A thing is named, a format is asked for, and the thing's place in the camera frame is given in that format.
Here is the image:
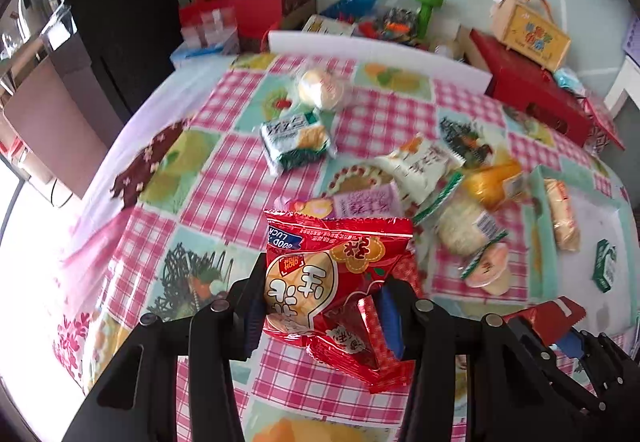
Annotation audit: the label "yellow carry box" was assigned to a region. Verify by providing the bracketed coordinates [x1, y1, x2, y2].
[490, 0, 572, 72]

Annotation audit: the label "black cabinet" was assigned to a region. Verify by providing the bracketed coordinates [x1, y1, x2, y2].
[65, 0, 186, 123]

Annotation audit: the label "light blue tissue pack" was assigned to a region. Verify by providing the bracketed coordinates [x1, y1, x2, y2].
[170, 42, 238, 70]

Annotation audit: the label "orange cracker packet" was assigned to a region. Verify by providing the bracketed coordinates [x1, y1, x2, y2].
[542, 178, 582, 253]

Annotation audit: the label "green cracker packet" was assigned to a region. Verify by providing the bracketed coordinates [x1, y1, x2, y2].
[259, 109, 336, 175]

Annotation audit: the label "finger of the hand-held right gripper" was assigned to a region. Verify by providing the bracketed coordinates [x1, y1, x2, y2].
[510, 322, 556, 365]
[550, 329, 601, 373]

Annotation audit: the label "small red snack packet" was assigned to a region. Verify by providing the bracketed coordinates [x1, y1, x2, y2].
[307, 297, 413, 395]

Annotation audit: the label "red white-ended snack packet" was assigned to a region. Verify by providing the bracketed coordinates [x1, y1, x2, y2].
[502, 296, 588, 348]

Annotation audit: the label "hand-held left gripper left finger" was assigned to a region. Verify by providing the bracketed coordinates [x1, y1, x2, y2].
[62, 252, 268, 442]

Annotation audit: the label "red gift box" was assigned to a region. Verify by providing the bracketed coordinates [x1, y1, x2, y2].
[470, 29, 593, 147]

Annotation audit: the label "colourful printed bag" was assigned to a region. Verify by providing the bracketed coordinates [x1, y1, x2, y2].
[357, 8, 421, 45]

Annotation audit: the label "light blue packet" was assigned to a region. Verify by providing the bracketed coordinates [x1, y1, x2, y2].
[554, 66, 586, 95]

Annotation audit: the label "round bun packet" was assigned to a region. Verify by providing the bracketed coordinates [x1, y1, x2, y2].
[297, 66, 351, 111]

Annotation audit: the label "yellow cake packet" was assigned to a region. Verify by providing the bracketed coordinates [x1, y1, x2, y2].
[462, 159, 526, 213]

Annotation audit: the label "red flat box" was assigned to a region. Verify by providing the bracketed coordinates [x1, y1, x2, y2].
[179, 0, 286, 52]

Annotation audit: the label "clear rice cracker packet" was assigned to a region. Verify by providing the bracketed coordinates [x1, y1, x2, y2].
[415, 174, 508, 255]

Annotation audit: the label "purple plastic basket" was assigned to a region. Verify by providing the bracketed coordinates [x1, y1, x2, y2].
[622, 14, 640, 57]

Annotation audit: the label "red patterned tin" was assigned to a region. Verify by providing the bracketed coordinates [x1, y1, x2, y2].
[582, 94, 626, 155]

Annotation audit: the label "pale printed carton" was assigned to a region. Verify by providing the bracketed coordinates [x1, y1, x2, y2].
[301, 14, 356, 37]

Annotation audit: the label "small pudding cup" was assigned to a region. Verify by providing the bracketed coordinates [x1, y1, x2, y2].
[462, 242, 513, 295]

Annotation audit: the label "large red snack packet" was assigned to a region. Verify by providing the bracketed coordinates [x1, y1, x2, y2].
[264, 209, 423, 348]

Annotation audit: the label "pink checkered tablecloth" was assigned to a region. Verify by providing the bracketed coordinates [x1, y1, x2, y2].
[50, 52, 638, 442]

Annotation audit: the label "small green white packet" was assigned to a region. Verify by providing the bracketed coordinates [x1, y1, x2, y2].
[592, 239, 618, 293]

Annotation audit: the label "white side table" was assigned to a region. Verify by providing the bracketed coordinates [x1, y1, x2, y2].
[602, 56, 640, 117]

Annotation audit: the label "clear plastic boxes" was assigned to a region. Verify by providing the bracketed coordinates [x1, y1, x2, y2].
[180, 6, 238, 47]

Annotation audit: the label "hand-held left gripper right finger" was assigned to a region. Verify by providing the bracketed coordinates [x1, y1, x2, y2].
[375, 279, 596, 442]

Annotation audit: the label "blue bottle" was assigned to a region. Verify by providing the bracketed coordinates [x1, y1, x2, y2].
[320, 0, 386, 20]

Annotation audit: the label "white green snack packet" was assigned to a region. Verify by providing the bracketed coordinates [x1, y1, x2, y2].
[372, 134, 463, 207]

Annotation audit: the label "teal cardboard tray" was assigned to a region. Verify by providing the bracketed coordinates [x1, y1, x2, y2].
[522, 164, 638, 338]

